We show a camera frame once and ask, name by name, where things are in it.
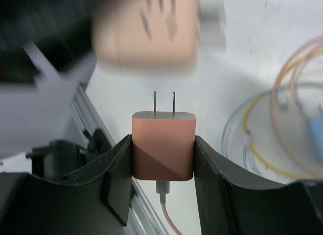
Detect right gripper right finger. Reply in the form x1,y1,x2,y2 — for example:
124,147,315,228
194,136,322,234

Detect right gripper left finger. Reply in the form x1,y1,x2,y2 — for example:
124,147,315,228
1,135,132,234

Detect thin coloured cables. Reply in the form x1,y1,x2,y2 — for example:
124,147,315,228
155,34,323,235

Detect orange-pink charger plug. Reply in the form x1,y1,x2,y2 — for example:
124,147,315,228
131,91,197,182

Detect light blue charger plug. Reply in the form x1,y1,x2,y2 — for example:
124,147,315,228
307,116,323,163

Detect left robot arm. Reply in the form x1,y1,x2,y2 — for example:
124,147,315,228
1,0,105,157

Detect aluminium front rail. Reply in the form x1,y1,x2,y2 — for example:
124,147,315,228
62,82,168,234

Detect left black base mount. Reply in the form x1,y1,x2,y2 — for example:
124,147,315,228
26,128,114,177

